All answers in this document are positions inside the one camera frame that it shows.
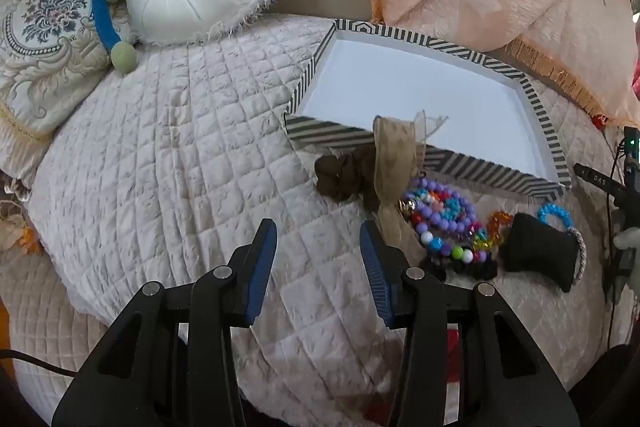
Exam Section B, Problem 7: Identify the blue bead bracelet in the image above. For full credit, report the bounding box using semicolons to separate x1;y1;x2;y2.
537;202;575;230

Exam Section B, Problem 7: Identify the pink grey spiral hair tie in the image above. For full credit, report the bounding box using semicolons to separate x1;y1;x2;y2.
565;226;588;286

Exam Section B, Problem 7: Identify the purple bead bracelet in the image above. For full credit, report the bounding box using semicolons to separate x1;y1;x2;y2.
402;176;484;242

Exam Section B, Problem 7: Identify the multicolour star bead bracelet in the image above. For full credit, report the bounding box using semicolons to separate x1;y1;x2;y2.
402;188;490;253

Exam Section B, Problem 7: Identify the black velvet pouch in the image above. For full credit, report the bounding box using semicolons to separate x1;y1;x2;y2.
499;212;579;293

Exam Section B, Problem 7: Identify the brown scrunchie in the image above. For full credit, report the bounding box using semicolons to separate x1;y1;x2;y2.
314;145;380;212

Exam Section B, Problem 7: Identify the orange crystal bead bracelet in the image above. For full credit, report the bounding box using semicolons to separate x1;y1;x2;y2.
470;210;516;253

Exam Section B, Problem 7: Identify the leopard print ribbon bow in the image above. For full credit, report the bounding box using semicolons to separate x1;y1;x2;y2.
373;110;448;254

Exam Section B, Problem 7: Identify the black scrunchie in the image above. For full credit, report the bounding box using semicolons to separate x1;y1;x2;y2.
418;256;498;283

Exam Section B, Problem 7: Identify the red satin bow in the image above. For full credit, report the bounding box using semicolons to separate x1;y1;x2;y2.
447;329;461;384

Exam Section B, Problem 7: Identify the red tassel ornament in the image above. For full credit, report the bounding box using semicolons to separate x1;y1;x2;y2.
591;115;608;130

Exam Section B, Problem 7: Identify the quilted beige bedspread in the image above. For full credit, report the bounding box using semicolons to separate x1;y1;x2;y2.
0;13;626;427

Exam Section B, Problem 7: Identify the striped black white tray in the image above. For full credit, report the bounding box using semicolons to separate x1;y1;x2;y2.
283;18;572;199

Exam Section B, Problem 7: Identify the embroidered floral cushion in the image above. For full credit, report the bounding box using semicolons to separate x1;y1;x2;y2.
1;0;112;140

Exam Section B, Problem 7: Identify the black cable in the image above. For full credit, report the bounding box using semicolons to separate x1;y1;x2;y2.
0;348;77;377

